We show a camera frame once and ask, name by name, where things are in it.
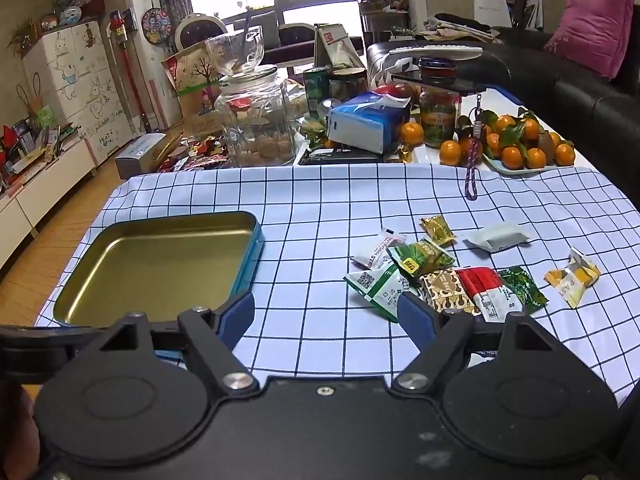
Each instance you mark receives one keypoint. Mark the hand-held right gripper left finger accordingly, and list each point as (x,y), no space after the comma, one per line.
(239,317)

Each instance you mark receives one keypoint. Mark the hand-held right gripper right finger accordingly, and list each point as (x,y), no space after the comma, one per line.
(416,320)

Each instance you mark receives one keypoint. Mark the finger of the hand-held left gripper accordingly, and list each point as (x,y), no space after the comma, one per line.
(30,355)

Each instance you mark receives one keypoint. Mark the brown patterned snack packet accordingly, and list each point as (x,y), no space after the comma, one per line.
(447,290)

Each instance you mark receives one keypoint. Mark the white green snack packet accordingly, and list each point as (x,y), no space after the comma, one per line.
(375,285)

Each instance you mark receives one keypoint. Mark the green yellow pea packet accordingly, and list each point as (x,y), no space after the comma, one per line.
(425,256)

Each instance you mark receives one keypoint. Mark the red white snack packet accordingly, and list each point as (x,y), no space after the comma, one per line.
(485,290)

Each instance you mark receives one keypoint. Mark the white red-striped snack packet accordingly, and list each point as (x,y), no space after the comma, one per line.
(372,252)

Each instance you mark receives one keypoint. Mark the small gold candy packet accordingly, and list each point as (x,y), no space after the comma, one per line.
(437,230)

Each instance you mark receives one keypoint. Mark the gold metal tray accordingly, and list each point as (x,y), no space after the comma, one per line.
(160,260)

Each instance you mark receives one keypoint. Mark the dark green candy packet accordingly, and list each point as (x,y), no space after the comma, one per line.
(525,287)

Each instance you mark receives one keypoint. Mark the yellow white snack packet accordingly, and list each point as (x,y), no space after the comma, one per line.
(575,277)

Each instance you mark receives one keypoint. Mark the checked tablecloth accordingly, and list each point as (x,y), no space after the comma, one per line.
(300,210)

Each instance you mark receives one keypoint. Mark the white low cabinet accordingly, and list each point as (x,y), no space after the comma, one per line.
(40,190)

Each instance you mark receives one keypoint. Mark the pile of red snack wrappers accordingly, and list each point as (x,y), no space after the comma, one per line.
(195,157)

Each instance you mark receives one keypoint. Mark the gold wrapped candy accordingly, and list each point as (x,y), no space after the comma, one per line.
(406,154)

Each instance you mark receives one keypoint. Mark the black flat box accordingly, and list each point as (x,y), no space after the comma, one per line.
(340,157)

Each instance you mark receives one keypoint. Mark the white plate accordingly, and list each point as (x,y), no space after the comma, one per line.
(520,171)

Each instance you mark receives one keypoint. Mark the mandarin orange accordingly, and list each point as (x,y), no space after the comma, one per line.
(412,133)

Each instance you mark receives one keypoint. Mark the grey box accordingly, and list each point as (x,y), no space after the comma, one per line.
(140,155)

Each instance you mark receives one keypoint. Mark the glass cookie jar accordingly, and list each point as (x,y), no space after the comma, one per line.
(255,120)

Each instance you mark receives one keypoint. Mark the green pea jar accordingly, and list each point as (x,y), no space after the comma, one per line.
(439,120)

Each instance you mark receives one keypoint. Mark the blue tissue pack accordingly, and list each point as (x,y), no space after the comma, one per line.
(365,125)

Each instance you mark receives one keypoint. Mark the pile of leafy mandarins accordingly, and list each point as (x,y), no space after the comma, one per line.
(520,145)

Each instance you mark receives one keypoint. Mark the red apple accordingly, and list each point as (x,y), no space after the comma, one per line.
(395,91)

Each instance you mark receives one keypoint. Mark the tree print paper bag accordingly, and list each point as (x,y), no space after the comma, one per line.
(192,85)

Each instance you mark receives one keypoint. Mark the green can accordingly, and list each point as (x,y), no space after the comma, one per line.
(315,90)

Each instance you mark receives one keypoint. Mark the dark lidded jar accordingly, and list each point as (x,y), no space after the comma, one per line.
(349,82)

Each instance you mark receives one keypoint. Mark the round blue tin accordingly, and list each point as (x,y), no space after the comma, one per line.
(436,70)

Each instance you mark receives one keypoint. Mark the red stick vacuum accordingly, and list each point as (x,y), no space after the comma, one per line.
(129,75)

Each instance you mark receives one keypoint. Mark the glass cup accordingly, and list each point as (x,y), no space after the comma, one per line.
(235,50)

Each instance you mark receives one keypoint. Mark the white cartoon cabinet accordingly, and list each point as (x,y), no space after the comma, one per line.
(75,85)

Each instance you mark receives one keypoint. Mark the black leather sofa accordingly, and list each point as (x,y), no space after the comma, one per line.
(575,90)

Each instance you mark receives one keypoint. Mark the white pouch bag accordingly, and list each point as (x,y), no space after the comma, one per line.
(337,47)

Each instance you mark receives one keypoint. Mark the white chair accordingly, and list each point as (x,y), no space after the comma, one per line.
(195,30)

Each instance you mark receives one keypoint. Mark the white paper bag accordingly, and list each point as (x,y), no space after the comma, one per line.
(492,10)

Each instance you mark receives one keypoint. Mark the pink cushion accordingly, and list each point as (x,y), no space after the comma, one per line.
(590,30)

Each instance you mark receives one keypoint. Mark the colourful round wall plate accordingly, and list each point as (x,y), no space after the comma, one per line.
(154,24)

